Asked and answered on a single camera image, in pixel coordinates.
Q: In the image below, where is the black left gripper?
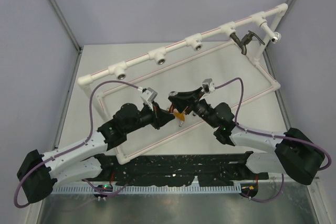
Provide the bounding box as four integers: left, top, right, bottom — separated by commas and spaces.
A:
124, 101, 174, 134

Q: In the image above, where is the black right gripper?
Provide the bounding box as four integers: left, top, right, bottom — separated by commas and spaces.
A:
169, 87, 218, 129

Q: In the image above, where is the orange faucet blue knob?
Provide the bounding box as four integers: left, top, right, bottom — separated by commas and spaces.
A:
173, 111, 185, 127

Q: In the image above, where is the white PVC pipe frame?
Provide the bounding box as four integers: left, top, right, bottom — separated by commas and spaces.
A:
78, 3, 289, 166

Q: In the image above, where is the brown faucet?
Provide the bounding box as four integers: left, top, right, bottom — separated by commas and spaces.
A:
168, 106, 177, 114

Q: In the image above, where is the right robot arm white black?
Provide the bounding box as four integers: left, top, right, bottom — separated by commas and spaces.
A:
168, 88, 331, 185

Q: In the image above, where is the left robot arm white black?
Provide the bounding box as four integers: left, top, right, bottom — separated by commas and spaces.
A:
14, 102, 175, 208

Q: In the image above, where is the chrome faucet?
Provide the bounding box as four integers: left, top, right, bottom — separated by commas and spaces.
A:
169, 91, 178, 96

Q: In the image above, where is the dark bronze installed faucet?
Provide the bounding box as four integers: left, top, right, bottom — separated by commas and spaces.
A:
229, 30, 265, 55

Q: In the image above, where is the white installed faucet chrome tip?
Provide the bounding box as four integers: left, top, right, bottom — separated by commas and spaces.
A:
260, 22, 281, 44

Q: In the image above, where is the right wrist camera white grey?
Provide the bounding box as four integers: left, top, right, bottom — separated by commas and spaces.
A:
202, 78, 215, 95

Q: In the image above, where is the wrist camera white grey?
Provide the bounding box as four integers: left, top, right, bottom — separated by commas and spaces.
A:
202, 78, 215, 95
141, 88, 158, 111

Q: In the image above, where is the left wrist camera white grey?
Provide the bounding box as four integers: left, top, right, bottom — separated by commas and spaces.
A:
141, 88, 158, 111

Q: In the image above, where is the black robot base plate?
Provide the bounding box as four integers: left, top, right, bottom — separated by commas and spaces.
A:
92, 152, 269, 187

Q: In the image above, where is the slotted grey cable duct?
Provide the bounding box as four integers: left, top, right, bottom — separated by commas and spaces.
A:
52, 183, 242, 195

